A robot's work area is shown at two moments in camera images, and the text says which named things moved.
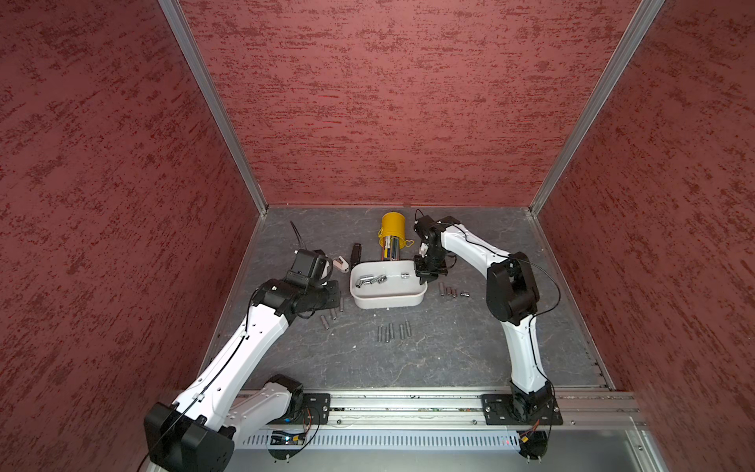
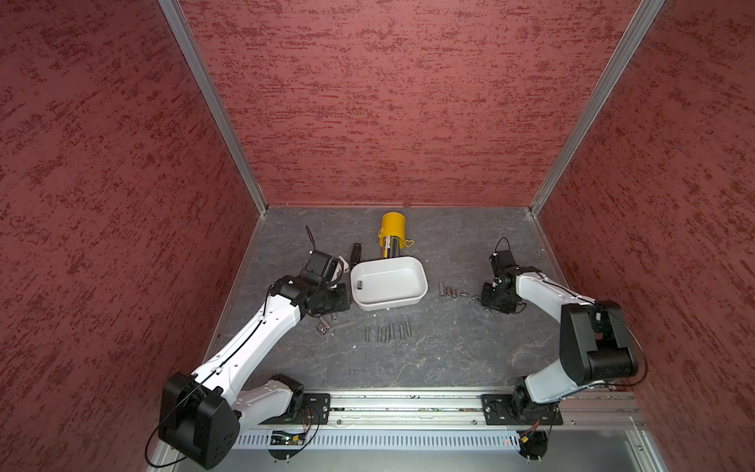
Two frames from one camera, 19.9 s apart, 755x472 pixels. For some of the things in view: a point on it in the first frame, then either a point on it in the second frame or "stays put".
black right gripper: (425, 272) -> (487, 301)
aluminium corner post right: (633, 32) stays put
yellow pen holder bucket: (393, 224) stays put
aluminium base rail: (464, 410) stays put
